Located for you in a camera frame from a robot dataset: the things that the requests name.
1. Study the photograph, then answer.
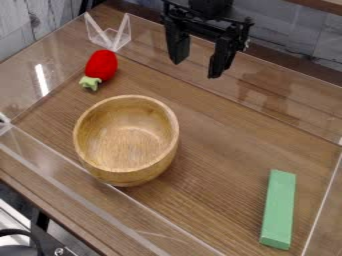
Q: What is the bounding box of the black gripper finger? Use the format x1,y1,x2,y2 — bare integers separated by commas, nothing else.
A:
164,17,189,65
207,36,238,79

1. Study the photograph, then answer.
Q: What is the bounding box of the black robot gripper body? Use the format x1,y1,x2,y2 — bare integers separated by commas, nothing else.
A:
161,0,254,51

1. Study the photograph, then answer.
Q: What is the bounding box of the red plush strawberry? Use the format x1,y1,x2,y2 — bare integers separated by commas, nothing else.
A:
79,50,119,91

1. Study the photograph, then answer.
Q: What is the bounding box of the wooden bowl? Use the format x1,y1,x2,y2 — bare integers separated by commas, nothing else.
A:
72,95,180,187

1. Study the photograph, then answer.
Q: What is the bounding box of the green rectangular block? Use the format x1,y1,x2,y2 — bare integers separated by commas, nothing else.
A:
259,169,296,250

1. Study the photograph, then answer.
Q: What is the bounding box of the clear acrylic tray wall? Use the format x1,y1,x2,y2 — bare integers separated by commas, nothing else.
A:
0,111,339,256

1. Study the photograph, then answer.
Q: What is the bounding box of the black table leg frame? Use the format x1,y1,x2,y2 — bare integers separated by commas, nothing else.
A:
29,209,91,256

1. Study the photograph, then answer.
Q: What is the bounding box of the black cable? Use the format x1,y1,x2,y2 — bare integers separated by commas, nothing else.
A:
0,228,37,249

